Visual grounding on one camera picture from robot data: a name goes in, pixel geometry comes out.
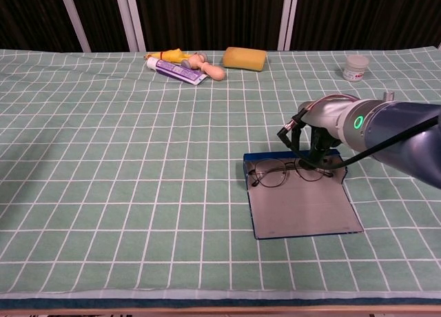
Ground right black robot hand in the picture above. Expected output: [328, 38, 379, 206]
[291, 119, 342, 167]

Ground thin-framed eyeglasses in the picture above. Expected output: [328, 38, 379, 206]
[247, 158, 334, 189]

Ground blue glasses case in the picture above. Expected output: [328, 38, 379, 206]
[243, 149, 365, 241]

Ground small white cream jar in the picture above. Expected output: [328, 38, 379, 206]
[342, 54, 369, 82]

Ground yellow sponge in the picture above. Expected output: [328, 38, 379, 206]
[221, 47, 268, 72]

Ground purple white toothpaste tube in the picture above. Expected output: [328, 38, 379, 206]
[146, 57, 209, 86]

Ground dark pleated curtain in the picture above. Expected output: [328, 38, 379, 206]
[0, 0, 441, 52]

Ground yellow rubber chicken toy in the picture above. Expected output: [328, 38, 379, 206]
[143, 48, 192, 64]

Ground green checked tablecloth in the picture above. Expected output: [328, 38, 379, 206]
[0, 48, 441, 300]

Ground white frame post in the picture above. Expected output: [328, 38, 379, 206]
[113, 0, 147, 52]
[277, 0, 300, 52]
[57, 0, 92, 53]

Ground wooden handled massager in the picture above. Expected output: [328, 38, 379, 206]
[181, 52, 226, 81]

